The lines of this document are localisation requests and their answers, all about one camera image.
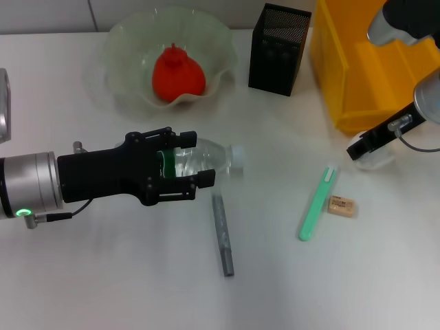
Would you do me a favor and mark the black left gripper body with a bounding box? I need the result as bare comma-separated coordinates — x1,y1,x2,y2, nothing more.
57,132,163,207

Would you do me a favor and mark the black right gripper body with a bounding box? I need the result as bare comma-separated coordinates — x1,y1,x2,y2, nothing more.
362,101,428,153

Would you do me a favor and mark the clear water bottle green label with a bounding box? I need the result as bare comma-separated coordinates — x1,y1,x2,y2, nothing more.
157,137,247,179

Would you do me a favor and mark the white paper ball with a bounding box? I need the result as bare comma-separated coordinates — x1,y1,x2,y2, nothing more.
347,132,396,171

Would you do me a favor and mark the red pear-shaped fruit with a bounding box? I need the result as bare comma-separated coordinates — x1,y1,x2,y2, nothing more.
152,43,208,102

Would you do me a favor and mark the mint green pen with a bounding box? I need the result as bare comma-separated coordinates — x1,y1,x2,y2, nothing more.
298,166,340,241

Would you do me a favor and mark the beige eraser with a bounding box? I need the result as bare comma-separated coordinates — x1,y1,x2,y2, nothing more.
327,195,358,218

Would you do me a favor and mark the pale green glass fruit plate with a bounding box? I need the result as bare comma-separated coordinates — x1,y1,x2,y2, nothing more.
99,6,239,111

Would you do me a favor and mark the black mesh pen holder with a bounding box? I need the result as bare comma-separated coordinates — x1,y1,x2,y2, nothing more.
247,3,312,98

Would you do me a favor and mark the grey metal bar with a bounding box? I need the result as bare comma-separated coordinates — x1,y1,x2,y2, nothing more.
211,192,236,278

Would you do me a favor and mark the yellow plastic bin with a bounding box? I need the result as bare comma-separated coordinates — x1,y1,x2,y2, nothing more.
311,0,440,133

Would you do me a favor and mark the right gripper cable with plugs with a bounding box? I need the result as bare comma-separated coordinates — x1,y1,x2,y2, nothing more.
387,114,440,153

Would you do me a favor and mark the gripper cable with plugs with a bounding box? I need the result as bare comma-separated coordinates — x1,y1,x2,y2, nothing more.
23,140,94,230
387,114,440,153

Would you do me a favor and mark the left gripper cable with plugs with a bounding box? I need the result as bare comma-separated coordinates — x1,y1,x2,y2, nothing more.
23,140,94,230

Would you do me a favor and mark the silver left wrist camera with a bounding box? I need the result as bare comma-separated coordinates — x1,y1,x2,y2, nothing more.
0,67,12,142

